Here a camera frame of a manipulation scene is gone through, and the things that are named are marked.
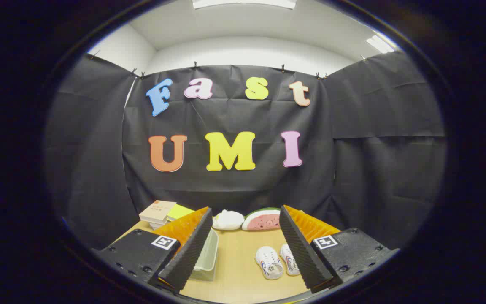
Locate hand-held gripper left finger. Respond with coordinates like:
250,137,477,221
93,207,213,294

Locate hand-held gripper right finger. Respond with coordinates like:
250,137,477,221
280,205,400,294

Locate white canvas shoe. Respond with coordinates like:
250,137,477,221
280,244,301,276
255,246,284,280

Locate pale fabric storage box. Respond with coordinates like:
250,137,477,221
190,228,219,282

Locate yellow book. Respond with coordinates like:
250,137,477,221
167,204,196,222

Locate white plush toy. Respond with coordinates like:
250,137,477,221
213,209,245,231

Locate watermelon slice plush toy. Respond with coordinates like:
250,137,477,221
242,207,281,231

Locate beige book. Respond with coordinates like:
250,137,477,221
139,200,177,225

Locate ceiling light panel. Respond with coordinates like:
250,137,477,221
192,0,297,10
366,35,395,54

